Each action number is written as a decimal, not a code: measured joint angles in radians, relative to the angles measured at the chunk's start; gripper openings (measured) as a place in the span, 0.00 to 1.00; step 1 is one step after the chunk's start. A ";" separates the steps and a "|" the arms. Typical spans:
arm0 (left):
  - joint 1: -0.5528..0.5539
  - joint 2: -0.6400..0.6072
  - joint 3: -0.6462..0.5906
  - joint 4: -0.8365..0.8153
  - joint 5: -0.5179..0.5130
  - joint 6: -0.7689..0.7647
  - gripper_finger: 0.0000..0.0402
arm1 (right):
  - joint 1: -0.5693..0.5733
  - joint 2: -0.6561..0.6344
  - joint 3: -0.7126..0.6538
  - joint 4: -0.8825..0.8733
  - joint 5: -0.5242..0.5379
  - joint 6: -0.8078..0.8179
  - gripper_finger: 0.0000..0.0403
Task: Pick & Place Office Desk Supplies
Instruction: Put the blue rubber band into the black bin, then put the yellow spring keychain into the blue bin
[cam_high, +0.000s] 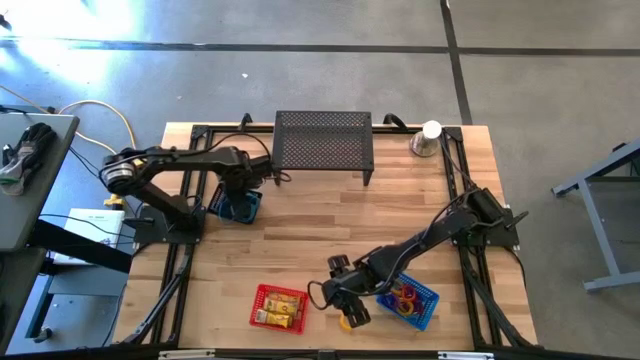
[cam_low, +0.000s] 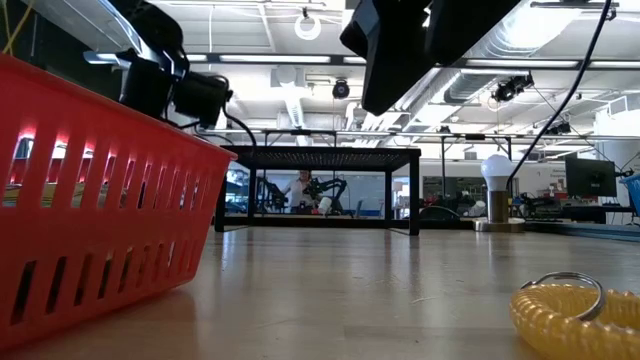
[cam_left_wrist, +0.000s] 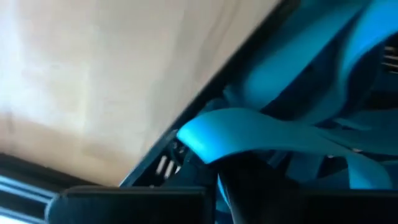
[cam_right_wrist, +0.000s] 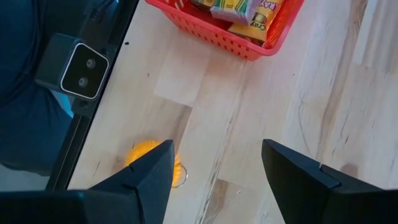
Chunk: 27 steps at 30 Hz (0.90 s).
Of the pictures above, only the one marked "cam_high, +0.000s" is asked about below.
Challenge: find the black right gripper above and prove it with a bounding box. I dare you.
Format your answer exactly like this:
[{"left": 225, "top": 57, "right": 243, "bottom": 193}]
[{"left": 319, "top": 267, "right": 381, "bottom": 330}]

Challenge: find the black plastic basket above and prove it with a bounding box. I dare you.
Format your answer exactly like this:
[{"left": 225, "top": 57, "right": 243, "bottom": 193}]
[{"left": 207, "top": 182, "right": 264, "bottom": 226}]

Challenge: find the blue plastic basket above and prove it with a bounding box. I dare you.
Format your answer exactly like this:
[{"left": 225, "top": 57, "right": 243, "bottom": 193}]
[{"left": 375, "top": 272, "right": 441, "bottom": 332}]

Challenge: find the red plastic basket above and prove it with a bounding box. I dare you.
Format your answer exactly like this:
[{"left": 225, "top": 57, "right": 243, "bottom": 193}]
[{"left": 248, "top": 283, "right": 310, "bottom": 336}]

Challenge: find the black side desk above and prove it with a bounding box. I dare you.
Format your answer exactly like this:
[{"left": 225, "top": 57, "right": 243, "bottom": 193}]
[{"left": 0, "top": 219, "right": 135, "bottom": 354}]

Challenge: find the black mesh shelf riser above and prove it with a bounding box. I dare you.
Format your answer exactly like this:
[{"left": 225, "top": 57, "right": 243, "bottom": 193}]
[{"left": 270, "top": 110, "right": 375, "bottom": 187}]

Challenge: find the white box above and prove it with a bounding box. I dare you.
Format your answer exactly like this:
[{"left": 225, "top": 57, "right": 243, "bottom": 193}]
[{"left": 52, "top": 207, "right": 127, "bottom": 266}]

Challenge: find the black grey work glove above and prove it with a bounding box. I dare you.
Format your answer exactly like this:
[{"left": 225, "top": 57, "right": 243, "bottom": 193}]
[{"left": 0, "top": 122, "right": 58, "bottom": 197}]

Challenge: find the grey side table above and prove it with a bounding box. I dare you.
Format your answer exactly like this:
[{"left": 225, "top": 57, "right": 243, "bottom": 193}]
[{"left": 0, "top": 112, "right": 81, "bottom": 254}]

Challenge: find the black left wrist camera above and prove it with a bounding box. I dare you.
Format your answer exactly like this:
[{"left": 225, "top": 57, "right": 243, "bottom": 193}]
[{"left": 249, "top": 155, "right": 275, "bottom": 179}]

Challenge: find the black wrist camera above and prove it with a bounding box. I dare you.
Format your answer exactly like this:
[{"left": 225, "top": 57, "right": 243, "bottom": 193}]
[
  {"left": 249, "top": 155, "right": 275, "bottom": 179},
  {"left": 327, "top": 253, "right": 352, "bottom": 277}
]

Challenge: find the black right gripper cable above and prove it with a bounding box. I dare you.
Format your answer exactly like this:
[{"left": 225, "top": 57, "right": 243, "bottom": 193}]
[{"left": 306, "top": 279, "right": 334, "bottom": 312}]

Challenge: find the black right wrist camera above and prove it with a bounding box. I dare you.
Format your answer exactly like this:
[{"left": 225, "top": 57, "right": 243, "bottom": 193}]
[{"left": 327, "top": 253, "right": 352, "bottom": 277}]

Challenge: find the cream cable yellow plug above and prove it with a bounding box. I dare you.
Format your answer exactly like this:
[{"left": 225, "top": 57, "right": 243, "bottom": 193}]
[
  {"left": 74, "top": 130, "right": 126, "bottom": 209},
  {"left": 57, "top": 98, "right": 146, "bottom": 167}
]

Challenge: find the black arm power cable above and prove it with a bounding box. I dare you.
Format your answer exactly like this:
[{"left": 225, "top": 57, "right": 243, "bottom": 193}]
[{"left": 439, "top": 139, "right": 476, "bottom": 194}]

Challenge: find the grey metal table frame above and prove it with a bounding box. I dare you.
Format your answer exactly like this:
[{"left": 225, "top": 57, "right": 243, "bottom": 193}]
[{"left": 549, "top": 138, "right": 640, "bottom": 295}]

